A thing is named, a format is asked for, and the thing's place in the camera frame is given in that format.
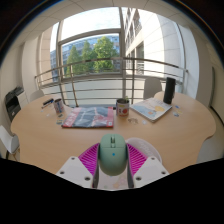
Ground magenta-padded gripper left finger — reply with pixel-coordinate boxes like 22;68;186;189
55;142;101;189

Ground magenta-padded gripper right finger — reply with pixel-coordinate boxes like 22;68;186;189
125;142;170;189

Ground blue black stapler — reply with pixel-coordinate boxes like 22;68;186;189
41;97;55;108

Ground white blue printed cup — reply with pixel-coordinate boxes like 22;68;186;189
53;97;65;115

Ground black cylindrical speaker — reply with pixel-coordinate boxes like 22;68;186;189
162;76;177;105

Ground white illustrated book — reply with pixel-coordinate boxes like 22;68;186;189
129;96;173;124

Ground black printer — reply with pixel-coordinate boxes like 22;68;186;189
4;86;26;123

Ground red magazine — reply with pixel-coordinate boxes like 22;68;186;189
61;105;115;129

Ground white chair wooden legs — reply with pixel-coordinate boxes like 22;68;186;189
0;124;20;161

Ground mint green computer mouse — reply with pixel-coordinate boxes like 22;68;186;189
97;133;128;177

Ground metal balcony railing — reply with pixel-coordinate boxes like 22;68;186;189
34;56;189;108

